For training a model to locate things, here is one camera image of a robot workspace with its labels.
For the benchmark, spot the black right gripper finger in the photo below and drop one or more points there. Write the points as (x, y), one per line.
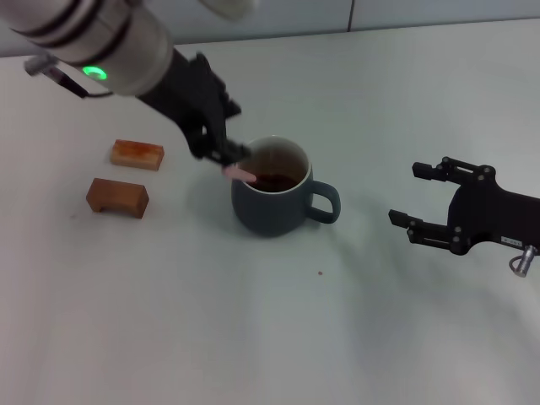
(424, 169)
(401, 218)

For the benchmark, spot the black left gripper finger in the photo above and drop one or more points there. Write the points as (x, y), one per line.
(219, 151)
(231, 109)

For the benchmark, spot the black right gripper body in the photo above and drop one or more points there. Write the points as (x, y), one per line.
(493, 215)

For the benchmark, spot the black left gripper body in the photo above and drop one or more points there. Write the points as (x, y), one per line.
(190, 97)

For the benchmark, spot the dark grey ceramic cup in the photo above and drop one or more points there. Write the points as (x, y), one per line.
(274, 211)

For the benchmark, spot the light wooden block orange stain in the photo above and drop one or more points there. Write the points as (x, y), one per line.
(139, 155)

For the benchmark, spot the dark brown wooden arch block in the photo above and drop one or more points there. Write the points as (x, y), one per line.
(122, 198)

